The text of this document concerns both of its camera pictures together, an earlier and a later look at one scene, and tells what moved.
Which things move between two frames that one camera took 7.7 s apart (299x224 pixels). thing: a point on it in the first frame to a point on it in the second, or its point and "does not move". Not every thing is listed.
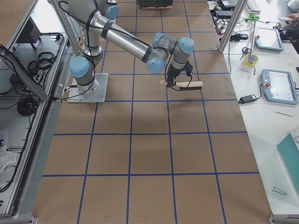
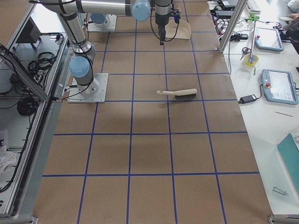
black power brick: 246,99 does not move
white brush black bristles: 187,85 to 183,93
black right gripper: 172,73 to 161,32
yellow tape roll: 251,60 does not move
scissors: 245,50 does not move
